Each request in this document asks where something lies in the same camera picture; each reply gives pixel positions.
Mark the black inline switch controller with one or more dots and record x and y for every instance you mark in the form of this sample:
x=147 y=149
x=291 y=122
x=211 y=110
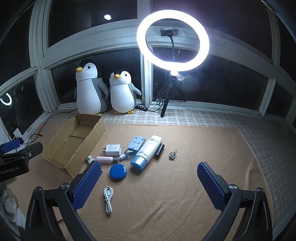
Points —
x=141 y=107

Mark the blue round tin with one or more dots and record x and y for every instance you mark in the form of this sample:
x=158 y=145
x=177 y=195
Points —
x=118 y=172

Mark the light blue phone stand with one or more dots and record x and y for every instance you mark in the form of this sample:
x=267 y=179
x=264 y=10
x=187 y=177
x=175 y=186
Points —
x=136 y=143

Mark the white charger adapter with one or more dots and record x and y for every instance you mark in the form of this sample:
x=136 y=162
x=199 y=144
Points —
x=112 y=150

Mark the white wall adapter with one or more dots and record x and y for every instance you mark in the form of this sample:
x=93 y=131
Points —
x=17 y=133

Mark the black gooseneck phone holder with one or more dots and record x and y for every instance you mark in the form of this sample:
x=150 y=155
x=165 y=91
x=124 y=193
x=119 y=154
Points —
x=172 y=46

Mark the white lotion tube blue cap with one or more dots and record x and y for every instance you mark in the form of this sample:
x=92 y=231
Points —
x=145 y=153

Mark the white window frame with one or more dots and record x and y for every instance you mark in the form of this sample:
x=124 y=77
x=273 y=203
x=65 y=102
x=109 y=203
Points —
x=44 y=58

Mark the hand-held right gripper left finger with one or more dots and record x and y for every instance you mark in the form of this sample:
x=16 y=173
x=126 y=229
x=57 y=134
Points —
x=86 y=183

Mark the person's left hand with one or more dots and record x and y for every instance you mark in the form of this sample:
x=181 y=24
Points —
x=10 y=206

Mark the brown cardboard box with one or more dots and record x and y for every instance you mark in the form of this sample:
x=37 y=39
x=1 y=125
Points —
x=69 y=148

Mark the plaid cloth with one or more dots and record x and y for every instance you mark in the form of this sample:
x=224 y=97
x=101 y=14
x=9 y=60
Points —
x=254 y=129

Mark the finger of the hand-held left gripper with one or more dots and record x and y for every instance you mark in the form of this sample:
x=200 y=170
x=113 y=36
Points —
x=31 y=150
x=10 y=145

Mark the large penguin plush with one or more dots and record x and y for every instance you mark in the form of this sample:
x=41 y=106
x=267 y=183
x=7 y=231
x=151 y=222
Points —
x=89 y=92

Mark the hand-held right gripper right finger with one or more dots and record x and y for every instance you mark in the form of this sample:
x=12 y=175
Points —
x=211 y=185

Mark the black cylinder tube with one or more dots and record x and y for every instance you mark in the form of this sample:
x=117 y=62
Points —
x=159 y=151

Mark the blue silver small tool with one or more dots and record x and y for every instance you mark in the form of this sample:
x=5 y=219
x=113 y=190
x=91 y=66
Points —
x=126 y=154

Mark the crumpled plastic tag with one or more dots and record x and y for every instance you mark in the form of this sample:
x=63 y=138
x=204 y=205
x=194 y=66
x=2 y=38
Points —
x=177 y=76

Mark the small penguin plush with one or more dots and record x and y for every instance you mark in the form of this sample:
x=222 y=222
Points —
x=122 y=92

